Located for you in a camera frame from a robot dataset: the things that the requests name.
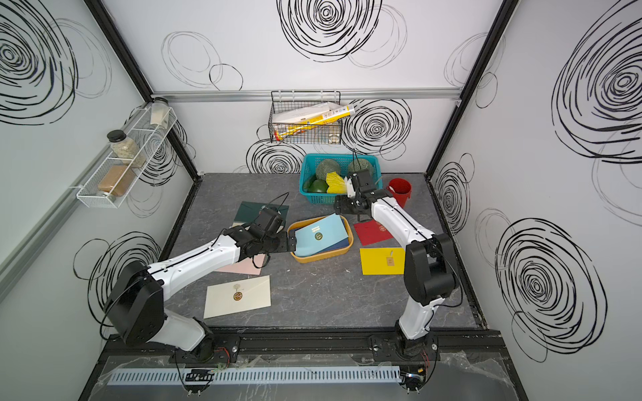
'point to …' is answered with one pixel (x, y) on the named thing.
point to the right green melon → (360, 164)
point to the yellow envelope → (383, 261)
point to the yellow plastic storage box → (327, 255)
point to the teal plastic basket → (308, 165)
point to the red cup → (400, 189)
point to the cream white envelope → (236, 296)
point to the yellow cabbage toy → (336, 184)
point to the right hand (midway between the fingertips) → (344, 205)
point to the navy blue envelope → (341, 245)
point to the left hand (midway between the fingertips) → (286, 241)
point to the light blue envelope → (319, 235)
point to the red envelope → (370, 232)
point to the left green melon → (326, 166)
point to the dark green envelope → (248, 211)
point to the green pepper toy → (316, 185)
